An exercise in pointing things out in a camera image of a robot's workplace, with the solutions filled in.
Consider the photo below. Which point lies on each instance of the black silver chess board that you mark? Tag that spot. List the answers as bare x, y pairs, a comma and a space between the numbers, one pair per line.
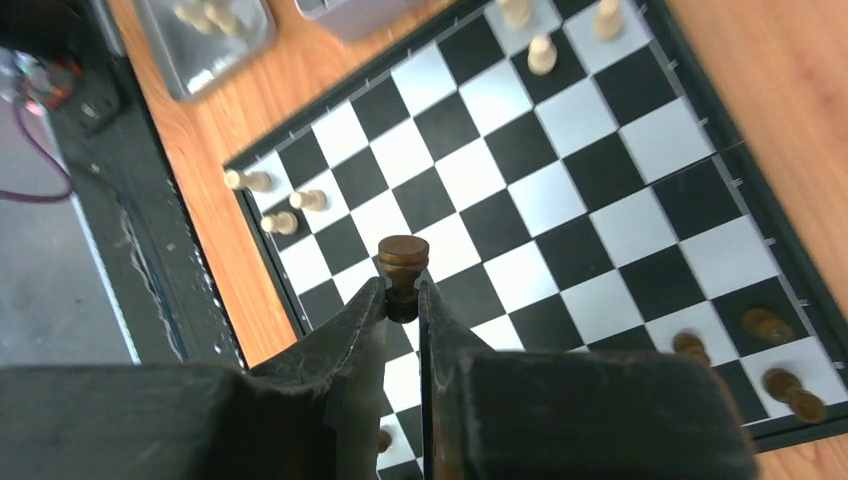
572, 199

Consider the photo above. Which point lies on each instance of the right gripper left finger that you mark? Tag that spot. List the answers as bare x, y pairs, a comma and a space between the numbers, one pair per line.
310, 412

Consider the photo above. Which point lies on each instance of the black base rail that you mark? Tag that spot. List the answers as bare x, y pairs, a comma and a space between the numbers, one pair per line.
168, 305

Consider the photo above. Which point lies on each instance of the tin lid with light pieces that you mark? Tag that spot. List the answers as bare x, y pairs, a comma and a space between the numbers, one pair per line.
196, 44

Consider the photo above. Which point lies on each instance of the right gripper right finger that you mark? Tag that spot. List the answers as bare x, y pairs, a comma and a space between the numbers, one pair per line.
491, 414

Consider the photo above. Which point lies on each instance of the tin box with dark pieces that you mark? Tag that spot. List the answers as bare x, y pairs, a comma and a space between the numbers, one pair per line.
351, 20

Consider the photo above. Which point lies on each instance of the dark pawn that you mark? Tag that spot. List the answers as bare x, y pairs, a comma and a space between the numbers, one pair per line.
403, 259

